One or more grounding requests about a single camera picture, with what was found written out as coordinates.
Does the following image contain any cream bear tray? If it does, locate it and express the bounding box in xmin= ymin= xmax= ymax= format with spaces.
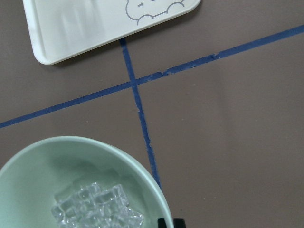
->
xmin=23 ymin=0 xmax=200 ymax=65

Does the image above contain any clear ice cubes pile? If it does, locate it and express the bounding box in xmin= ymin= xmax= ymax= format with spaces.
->
xmin=51 ymin=182 xmax=144 ymax=228

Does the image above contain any mint green bowl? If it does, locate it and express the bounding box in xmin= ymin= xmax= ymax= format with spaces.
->
xmin=0 ymin=136 xmax=174 ymax=228

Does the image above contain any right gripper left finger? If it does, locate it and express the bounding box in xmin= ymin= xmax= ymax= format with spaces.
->
xmin=157 ymin=218 xmax=166 ymax=228

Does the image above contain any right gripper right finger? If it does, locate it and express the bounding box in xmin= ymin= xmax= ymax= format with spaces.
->
xmin=173 ymin=218 xmax=185 ymax=228

